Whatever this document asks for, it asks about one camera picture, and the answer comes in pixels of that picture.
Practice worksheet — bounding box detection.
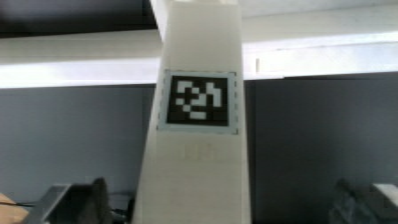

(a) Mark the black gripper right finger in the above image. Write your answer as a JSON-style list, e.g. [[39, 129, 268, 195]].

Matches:
[[329, 179, 398, 224]]

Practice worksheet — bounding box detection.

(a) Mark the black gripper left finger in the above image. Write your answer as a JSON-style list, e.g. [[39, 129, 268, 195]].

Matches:
[[23, 178, 112, 224]]

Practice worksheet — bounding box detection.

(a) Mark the white desk leg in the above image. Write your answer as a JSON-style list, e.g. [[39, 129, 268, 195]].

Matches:
[[131, 0, 250, 224]]

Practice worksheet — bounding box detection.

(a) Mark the white desk tabletop tray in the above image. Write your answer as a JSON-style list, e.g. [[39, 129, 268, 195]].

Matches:
[[0, 0, 398, 89]]

